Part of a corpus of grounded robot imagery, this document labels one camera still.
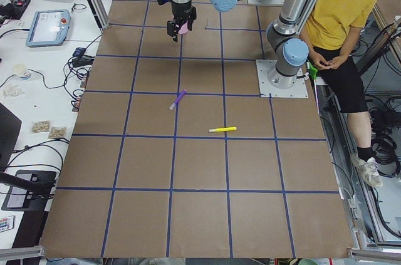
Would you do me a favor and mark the snack bag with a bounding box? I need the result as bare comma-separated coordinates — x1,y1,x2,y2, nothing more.
30,120,51,133
48,127,67,139

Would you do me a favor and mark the purple pen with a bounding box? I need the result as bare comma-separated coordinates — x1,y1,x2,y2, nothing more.
169,90,187,110

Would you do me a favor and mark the paper cup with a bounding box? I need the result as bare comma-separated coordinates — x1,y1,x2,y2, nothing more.
12,64,31,80

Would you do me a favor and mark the person in yellow shirt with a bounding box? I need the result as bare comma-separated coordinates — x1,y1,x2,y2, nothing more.
299,0,383,187

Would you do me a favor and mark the brown paper table cover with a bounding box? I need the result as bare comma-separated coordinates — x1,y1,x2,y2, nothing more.
41,0,353,259

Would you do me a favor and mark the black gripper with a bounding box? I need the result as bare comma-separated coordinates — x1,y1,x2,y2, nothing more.
167,1,197,43

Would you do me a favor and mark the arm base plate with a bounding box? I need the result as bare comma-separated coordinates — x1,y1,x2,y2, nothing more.
256,60,308,98

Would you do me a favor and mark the yellow pen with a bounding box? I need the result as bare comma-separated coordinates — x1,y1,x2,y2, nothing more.
208,127,237,133

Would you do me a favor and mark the lower teach pendant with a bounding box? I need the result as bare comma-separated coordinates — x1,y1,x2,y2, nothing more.
26,9,71,48

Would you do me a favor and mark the remote control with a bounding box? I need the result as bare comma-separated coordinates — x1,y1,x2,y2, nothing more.
0,215,15,232

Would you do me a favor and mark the pink mesh cup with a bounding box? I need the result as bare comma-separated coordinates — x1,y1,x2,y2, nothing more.
178,23,188,34

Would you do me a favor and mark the black camera stand base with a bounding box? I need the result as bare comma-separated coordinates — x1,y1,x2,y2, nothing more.
1,170,57,212

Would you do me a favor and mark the black cables bundle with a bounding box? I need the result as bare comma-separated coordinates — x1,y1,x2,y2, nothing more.
40,47,96,96

